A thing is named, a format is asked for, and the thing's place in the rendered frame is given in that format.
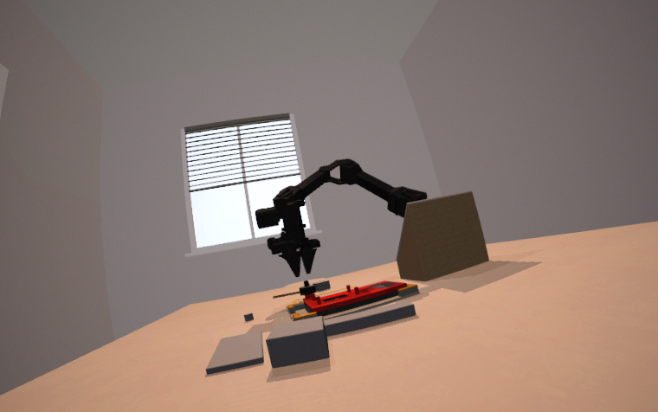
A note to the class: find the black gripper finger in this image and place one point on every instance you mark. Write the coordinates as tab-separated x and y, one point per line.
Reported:
307	259
293	260

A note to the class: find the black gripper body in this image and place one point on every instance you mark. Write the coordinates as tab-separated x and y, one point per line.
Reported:
295	239

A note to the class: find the black and grey wheel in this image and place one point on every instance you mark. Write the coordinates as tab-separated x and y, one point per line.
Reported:
307	290

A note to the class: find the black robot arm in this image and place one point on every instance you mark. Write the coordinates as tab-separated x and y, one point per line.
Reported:
288	201

